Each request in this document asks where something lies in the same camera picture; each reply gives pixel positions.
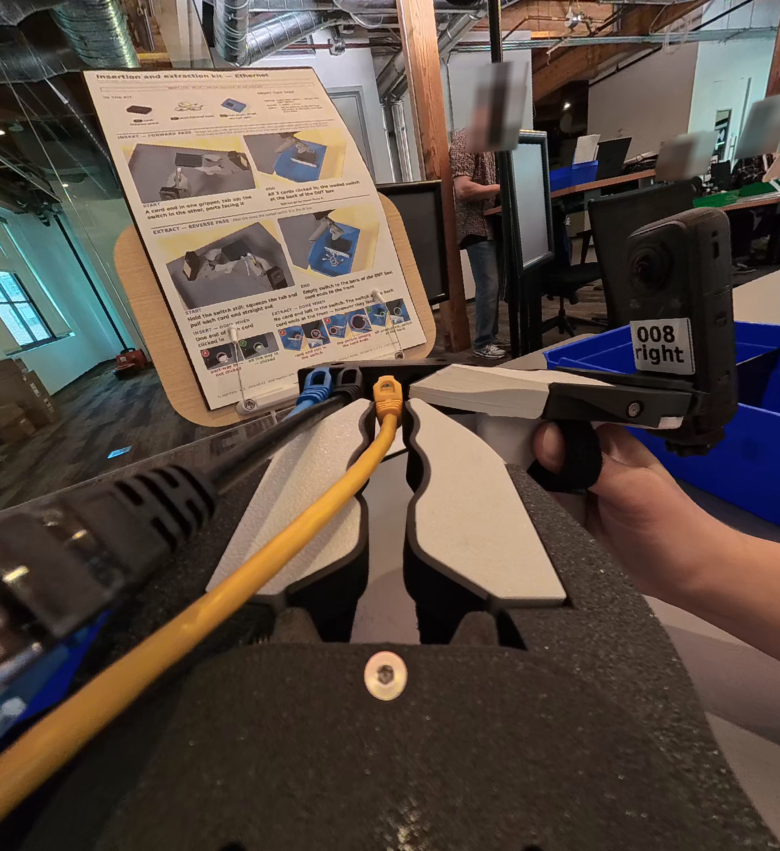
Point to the green-topped table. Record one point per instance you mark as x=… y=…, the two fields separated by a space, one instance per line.
x=749 y=197

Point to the black network switch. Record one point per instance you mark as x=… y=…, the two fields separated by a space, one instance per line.
x=363 y=370

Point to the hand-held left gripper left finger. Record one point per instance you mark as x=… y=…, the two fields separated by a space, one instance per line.
x=284 y=505

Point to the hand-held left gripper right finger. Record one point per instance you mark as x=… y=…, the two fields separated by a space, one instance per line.
x=483 y=519

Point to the person's right hand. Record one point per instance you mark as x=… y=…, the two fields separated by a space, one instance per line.
x=629 y=512

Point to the printed instruction poster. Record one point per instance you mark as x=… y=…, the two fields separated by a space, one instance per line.
x=244 y=226

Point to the blue plastic bin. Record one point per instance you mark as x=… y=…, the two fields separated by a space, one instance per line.
x=574 y=174
x=776 y=439

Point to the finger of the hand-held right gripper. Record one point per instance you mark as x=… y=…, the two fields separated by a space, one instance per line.
x=523 y=392

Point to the silver ventilation duct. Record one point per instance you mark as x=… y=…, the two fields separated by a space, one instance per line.
x=97 y=33

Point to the small red object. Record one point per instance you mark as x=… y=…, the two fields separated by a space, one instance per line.
x=131 y=359

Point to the brown cardboard box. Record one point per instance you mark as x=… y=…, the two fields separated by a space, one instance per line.
x=4 y=399

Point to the black pole with round top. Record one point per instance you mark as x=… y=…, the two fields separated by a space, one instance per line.
x=498 y=27

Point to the black office chair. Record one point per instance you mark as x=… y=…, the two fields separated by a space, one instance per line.
x=623 y=233

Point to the wooden pillar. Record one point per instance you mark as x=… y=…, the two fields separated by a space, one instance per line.
x=430 y=120

